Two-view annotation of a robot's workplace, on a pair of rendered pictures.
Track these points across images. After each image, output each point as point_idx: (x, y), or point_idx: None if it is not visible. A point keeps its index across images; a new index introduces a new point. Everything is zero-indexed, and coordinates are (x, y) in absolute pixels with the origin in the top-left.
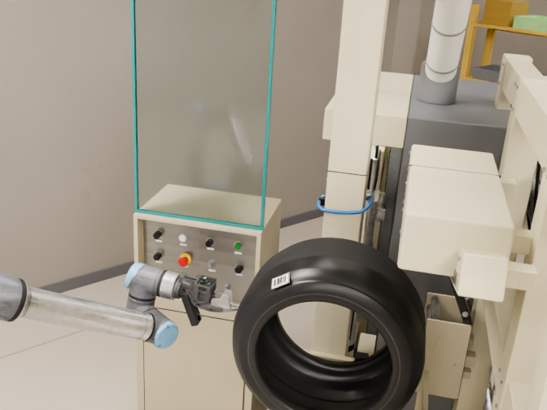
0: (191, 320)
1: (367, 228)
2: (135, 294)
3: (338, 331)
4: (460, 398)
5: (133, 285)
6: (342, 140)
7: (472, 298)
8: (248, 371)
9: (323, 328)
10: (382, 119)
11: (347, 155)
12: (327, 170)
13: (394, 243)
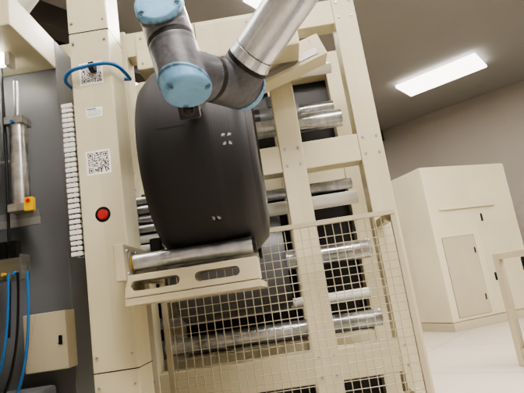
0: (199, 105)
1: (27, 157)
2: (191, 28)
3: (135, 218)
4: (152, 306)
5: (184, 12)
6: (109, 4)
7: None
8: (256, 160)
9: (129, 215)
10: (43, 31)
11: (113, 22)
12: (107, 27)
13: (65, 168)
